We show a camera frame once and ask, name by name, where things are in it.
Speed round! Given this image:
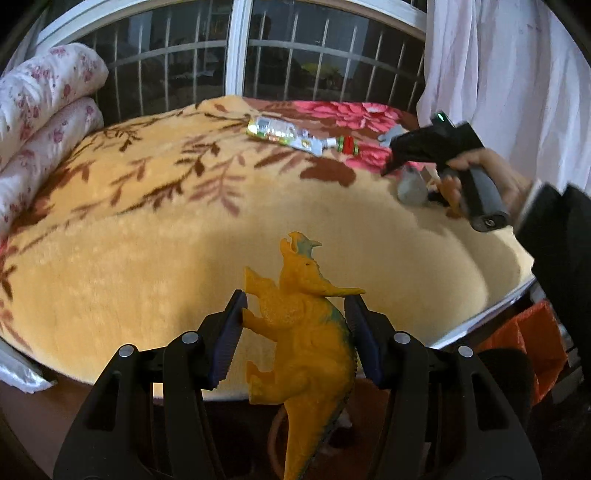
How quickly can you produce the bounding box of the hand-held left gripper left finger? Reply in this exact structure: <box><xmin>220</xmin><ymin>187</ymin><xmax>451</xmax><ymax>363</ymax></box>
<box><xmin>53</xmin><ymin>289</ymin><xmax>250</xmax><ymax>480</ymax></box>

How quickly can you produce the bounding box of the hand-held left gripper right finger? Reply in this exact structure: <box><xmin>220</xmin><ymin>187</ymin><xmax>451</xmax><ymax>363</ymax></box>
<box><xmin>344</xmin><ymin>295</ymin><xmax>542</xmax><ymax>480</ymax></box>

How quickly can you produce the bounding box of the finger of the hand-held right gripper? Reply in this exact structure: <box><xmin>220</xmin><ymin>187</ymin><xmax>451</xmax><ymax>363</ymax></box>
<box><xmin>381</xmin><ymin>154</ymin><xmax>416</xmax><ymax>177</ymax></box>

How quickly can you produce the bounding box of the grey round toy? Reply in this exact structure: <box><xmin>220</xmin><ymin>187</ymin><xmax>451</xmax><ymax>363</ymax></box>
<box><xmin>397</xmin><ymin>165</ymin><xmax>428</xmax><ymax>206</ymax></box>

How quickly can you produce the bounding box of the yellow dinosaur toy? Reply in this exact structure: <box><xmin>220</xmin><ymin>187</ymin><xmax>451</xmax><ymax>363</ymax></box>
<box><xmin>242</xmin><ymin>232</ymin><xmax>366</xmax><ymax>480</ymax></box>

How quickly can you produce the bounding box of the person's right forearm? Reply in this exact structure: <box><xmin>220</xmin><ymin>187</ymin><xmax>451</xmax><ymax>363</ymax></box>
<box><xmin>513</xmin><ymin>180</ymin><xmax>591</xmax><ymax>384</ymax></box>

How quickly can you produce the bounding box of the person's right hand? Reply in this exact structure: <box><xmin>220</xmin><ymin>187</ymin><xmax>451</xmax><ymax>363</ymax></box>
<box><xmin>445</xmin><ymin>148</ymin><xmax>534</xmax><ymax>217</ymax></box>

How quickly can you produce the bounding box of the grey plush mouse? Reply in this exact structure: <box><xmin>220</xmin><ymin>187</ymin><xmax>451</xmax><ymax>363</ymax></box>
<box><xmin>378</xmin><ymin>127</ymin><xmax>411</xmax><ymax>148</ymax></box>

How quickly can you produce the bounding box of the white curtain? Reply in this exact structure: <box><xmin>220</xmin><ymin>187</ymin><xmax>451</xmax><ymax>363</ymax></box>
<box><xmin>418</xmin><ymin>0</ymin><xmax>591</xmax><ymax>195</ymax></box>

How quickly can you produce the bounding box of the yellow floral fleece blanket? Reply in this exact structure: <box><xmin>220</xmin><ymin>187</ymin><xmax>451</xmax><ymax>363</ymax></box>
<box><xmin>0</xmin><ymin>96</ymin><xmax>539</xmax><ymax>401</ymax></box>

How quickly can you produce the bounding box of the toothpaste tube with red cap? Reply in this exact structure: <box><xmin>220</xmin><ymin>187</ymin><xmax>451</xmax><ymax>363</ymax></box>
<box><xmin>246</xmin><ymin>115</ymin><xmax>361</xmax><ymax>158</ymax></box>

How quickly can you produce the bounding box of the grey metal window railing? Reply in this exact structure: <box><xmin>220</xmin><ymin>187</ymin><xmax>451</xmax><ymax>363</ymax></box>
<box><xmin>92</xmin><ymin>9</ymin><xmax>426</xmax><ymax>121</ymax></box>

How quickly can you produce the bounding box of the orange plastic bag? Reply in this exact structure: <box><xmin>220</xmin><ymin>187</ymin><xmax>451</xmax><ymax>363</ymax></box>
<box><xmin>475</xmin><ymin>300</ymin><xmax>568</xmax><ymax>407</ymax></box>

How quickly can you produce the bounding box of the white bed sheet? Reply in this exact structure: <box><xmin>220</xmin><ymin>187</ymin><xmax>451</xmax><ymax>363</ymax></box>
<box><xmin>0</xmin><ymin>342</ymin><xmax>57</xmax><ymax>394</ymax></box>

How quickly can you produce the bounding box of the folded pink floral quilt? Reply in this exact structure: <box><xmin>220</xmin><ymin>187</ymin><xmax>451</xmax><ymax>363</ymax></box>
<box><xmin>0</xmin><ymin>44</ymin><xmax>109</xmax><ymax>236</ymax></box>

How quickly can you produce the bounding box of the white window frame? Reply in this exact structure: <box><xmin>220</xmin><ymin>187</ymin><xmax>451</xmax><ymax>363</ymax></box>
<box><xmin>34</xmin><ymin>0</ymin><xmax>428</xmax><ymax>107</ymax></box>

